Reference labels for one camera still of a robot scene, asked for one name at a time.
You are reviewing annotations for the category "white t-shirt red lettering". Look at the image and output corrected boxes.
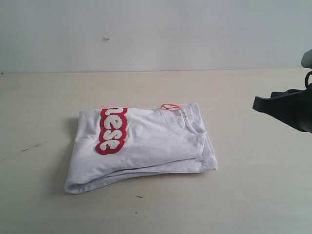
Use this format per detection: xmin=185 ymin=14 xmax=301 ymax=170
xmin=64 ymin=102 xmax=217 ymax=194

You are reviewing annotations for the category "orange clothing tag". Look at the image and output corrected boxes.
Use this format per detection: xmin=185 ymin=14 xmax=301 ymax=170
xmin=161 ymin=103 xmax=181 ymax=110

